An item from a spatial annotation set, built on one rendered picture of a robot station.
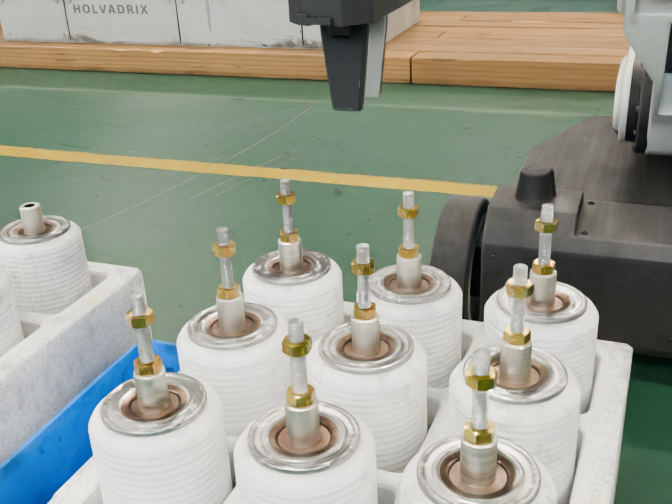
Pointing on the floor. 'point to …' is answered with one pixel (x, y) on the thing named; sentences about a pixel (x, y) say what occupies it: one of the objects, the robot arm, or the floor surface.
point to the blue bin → (68, 435)
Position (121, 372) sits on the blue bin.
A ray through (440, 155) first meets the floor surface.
